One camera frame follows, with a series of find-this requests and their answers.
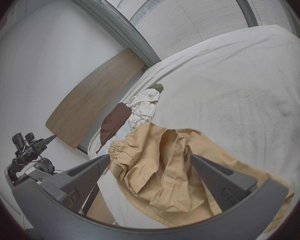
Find brown garment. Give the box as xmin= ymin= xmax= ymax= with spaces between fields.
xmin=96 ymin=103 xmax=133 ymax=154

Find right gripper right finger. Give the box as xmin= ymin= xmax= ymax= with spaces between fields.
xmin=190 ymin=153 xmax=258 ymax=214

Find bed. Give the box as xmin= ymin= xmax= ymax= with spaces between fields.
xmin=45 ymin=25 xmax=300 ymax=232

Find tan shorts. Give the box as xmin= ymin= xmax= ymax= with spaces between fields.
xmin=107 ymin=122 xmax=295 ymax=234

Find window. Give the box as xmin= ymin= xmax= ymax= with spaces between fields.
xmin=65 ymin=0 xmax=300 ymax=67

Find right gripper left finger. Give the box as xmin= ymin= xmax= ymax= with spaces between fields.
xmin=43 ymin=154 xmax=111 ymax=214

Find cream garment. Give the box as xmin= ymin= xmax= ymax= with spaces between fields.
xmin=125 ymin=88 xmax=161 ymax=129

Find blue-green curtain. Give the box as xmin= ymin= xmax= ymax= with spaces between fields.
xmin=65 ymin=0 xmax=163 ymax=68

